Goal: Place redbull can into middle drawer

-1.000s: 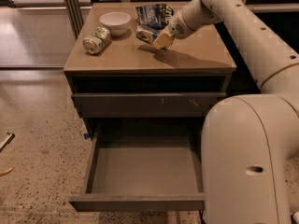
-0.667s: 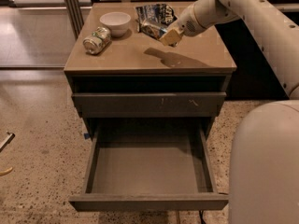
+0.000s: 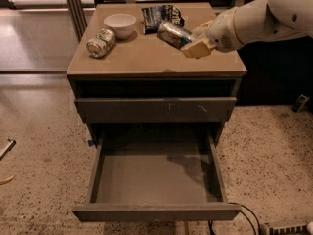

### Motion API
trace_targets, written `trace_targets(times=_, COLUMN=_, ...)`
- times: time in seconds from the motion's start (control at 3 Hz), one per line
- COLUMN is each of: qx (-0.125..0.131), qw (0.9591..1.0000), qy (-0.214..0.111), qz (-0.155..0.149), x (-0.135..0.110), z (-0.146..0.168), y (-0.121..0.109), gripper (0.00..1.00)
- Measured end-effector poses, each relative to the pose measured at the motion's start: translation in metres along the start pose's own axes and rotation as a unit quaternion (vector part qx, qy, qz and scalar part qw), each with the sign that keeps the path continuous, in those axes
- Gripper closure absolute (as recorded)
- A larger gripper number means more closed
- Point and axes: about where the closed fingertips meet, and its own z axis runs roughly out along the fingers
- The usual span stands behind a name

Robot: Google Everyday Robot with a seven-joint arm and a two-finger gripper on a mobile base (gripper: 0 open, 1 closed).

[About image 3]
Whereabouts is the white power strip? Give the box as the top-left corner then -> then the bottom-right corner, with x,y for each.
261,223 -> 310,235

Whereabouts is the blue chip bag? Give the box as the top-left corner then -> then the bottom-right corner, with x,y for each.
141,5 -> 185,34

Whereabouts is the blue tape piece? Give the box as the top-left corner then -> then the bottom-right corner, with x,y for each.
87,140 -> 94,146

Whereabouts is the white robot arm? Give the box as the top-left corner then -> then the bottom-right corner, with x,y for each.
181,0 -> 313,58

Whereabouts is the yellow object at left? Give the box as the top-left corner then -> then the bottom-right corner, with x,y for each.
0,175 -> 15,185

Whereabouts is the black floor cable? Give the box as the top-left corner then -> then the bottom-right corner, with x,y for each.
208,202 -> 263,235

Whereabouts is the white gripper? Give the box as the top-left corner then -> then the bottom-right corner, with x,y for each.
181,7 -> 244,59

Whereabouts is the silver redbull can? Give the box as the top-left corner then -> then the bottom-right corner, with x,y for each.
157,21 -> 195,49

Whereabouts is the metal bar at left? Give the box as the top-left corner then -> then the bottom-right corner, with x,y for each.
0,138 -> 16,160

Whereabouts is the dark object on floor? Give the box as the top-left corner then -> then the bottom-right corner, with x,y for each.
291,94 -> 310,113

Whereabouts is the grey drawer cabinet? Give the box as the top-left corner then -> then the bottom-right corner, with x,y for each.
67,4 -> 246,141

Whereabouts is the green soda can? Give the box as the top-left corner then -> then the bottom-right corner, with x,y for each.
86,28 -> 116,59

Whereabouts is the metal window frame post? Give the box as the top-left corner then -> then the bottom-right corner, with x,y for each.
66,0 -> 87,41

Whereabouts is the white ceramic bowl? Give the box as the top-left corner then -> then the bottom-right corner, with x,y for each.
104,14 -> 136,40

